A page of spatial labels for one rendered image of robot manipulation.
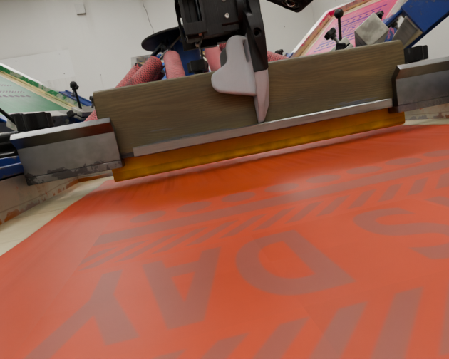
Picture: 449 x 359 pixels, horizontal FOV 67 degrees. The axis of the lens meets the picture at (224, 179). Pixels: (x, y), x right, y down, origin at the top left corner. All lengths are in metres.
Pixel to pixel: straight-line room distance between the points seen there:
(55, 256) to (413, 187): 0.18
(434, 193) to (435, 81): 0.30
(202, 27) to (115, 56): 4.29
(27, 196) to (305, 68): 0.32
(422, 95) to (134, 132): 0.33
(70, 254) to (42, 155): 0.22
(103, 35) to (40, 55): 0.79
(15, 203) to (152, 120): 0.15
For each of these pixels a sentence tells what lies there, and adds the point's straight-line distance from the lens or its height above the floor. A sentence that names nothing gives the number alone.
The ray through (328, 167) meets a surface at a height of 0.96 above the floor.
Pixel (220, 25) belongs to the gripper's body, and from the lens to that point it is 0.38.
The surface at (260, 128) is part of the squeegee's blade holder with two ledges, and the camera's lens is 0.37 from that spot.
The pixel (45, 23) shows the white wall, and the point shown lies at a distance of 4.91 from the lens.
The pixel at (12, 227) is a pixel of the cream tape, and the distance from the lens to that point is 0.31.
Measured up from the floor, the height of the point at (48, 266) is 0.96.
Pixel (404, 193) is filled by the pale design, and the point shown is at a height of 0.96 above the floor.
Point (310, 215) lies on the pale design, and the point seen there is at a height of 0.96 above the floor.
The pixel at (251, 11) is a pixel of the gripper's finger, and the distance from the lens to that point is 0.37.
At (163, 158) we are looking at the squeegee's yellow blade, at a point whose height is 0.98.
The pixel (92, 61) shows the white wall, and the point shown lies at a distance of 4.69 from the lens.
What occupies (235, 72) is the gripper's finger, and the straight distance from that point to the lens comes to 0.37.
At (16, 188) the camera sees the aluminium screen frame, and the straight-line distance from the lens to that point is 0.37.
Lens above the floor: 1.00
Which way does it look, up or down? 10 degrees down
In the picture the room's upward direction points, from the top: 11 degrees counter-clockwise
